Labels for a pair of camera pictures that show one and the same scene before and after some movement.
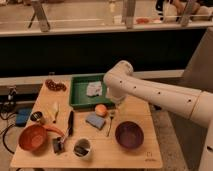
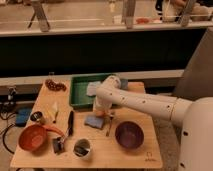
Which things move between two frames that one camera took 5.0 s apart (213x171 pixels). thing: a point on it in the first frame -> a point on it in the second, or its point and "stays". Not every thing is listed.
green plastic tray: [87, 91] stays
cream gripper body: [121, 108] -> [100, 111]
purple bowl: [129, 134] stays
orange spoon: [54, 129] stays
